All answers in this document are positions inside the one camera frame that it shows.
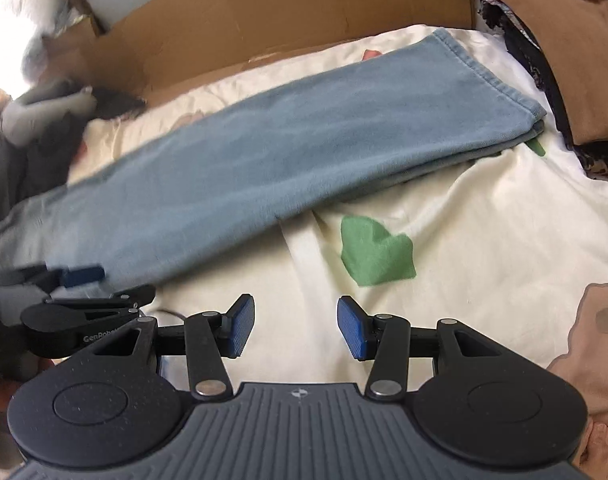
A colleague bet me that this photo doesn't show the light blue jeans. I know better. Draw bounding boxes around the light blue jeans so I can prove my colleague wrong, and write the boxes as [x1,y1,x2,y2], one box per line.
[0,27,549,306]

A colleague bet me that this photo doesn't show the black folded cloth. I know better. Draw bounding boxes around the black folded cloth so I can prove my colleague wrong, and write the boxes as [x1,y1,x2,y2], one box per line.
[504,15,585,151]

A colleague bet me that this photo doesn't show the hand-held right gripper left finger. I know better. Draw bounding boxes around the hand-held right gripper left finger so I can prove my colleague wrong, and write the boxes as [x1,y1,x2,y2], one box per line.
[91,294,256,402]

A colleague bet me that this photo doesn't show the bear print bed sheet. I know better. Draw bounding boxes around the bear print bed sheet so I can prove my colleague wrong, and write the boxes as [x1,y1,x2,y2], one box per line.
[64,22,608,441]

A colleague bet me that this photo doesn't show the grey neck pillow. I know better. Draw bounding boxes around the grey neck pillow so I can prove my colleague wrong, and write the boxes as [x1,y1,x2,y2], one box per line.
[1,87,97,148]

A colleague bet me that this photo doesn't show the long cardboard sheet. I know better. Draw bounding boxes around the long cardboard sheet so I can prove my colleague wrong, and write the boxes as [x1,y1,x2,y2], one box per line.
[41,0,477,108]

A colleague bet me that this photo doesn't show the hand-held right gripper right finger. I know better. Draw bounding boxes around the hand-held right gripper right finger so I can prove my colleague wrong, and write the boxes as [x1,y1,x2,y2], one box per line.
[337,296,510,402]

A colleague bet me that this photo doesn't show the black crumpled cloth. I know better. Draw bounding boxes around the black crumpled cloth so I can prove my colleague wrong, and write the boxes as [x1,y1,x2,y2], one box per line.
[24,87,147,188]

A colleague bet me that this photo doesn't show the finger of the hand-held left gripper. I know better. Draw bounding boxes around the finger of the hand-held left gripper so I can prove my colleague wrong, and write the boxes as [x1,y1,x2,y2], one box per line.
[44,284,156,319]
[0,264,106,291]

